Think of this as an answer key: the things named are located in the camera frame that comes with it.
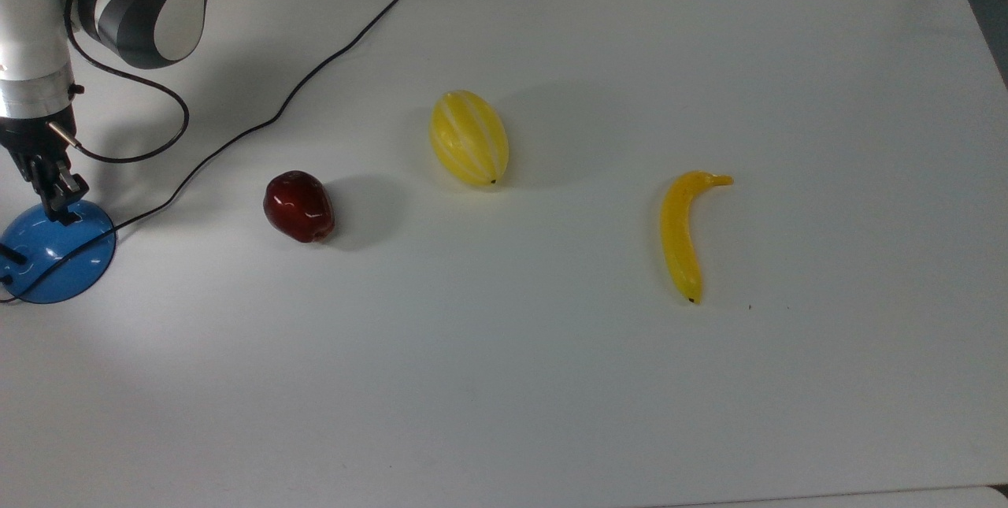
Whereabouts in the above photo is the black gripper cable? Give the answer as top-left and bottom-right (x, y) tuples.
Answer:
(47, 0), (191, 165)

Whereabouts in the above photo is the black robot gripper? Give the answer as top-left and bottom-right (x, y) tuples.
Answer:
(0, 110), (90, 224)

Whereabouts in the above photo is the red toy apple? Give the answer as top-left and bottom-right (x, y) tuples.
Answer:
(263, 170), (336, 244)

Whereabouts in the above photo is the yellow striped toy melon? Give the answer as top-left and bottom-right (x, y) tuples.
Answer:
(429, 90), (510, 187)

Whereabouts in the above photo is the black lamp power cable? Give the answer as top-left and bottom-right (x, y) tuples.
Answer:
(0, 0), (432, 304)

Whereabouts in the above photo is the yellow toy banana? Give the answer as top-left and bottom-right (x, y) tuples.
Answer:
(660, 170), (735, 305)

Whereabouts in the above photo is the blue dome lamp base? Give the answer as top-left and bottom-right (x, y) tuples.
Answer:
(0, 201), (118, 305)

